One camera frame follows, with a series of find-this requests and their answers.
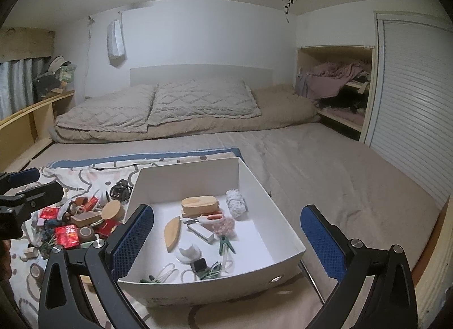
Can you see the grey curtain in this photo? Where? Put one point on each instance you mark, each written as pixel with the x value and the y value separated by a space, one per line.
pixel 17 85

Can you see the wooden shelf unit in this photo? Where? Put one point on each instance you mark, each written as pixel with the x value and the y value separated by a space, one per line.
pixel 21 120

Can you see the beige printed valance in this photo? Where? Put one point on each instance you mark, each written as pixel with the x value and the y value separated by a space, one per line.
pixel 24 44

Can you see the white rectangular box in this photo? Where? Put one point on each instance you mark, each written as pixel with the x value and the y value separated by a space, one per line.
pixel 203 232

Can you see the teal knitted item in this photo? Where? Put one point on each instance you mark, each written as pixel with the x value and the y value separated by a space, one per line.
pixel 47 235

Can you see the white shoe box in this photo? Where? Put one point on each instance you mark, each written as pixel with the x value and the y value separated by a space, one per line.
pixel 265 230

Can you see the grey yarn ball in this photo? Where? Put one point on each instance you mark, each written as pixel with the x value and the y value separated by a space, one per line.
pixel 237 205

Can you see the wooden oval lid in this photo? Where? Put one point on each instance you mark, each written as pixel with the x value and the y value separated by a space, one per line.
pixel 173 231

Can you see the round wooden lid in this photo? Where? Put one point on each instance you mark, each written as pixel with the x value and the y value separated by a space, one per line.
pixel 113 210

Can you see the orange white scissors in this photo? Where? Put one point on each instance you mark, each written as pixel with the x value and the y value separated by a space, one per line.
pixel 208 218

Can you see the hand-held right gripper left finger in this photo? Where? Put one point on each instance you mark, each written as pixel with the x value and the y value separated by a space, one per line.
pixel 132 240

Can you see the green clip bundle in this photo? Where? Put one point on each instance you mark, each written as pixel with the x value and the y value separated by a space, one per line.
pixel 208 272

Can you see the white cap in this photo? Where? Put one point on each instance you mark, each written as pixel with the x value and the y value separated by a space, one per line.
pixel 58 62

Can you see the pink scrunchie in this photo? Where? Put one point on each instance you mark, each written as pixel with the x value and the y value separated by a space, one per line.
pixel 224 226

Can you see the mint green round case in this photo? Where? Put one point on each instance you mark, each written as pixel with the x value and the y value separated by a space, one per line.
pixel 86 244

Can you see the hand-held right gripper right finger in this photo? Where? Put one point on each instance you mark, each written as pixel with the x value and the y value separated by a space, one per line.
pixel 322 240

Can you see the red foil packet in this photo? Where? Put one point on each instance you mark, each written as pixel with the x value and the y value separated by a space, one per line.
pixel 69 235
pixel 92 203

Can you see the white shutter door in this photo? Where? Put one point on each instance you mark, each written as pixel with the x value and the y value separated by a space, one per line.
pixel 407 102

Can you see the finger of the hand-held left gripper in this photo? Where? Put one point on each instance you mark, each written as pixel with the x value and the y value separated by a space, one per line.
pixel 23 177
pixel 42 193

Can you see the small black cube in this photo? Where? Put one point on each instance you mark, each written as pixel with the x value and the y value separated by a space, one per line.
pixel 199 265

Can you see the white paper bag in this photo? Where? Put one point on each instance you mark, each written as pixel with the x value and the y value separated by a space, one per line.
pixel 116 40

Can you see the pink clothes pile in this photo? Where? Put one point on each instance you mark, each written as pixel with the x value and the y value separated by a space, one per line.
pixel 332 78

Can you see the metal rod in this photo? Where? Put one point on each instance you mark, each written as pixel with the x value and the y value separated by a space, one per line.
pixel 311 281

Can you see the flat red box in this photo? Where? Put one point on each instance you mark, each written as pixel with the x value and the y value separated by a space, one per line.
pixel 47 213

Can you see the wooden oval box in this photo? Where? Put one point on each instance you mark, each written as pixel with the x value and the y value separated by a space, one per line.
pixel 200 205

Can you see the black bag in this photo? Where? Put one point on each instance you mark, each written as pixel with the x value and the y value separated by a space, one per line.
pixel 47 85

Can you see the wooden closet niche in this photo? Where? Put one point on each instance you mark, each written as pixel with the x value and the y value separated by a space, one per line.
pixel 302 67

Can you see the white charger plug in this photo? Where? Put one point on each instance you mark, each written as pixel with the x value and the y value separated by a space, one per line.
pixel 30 253

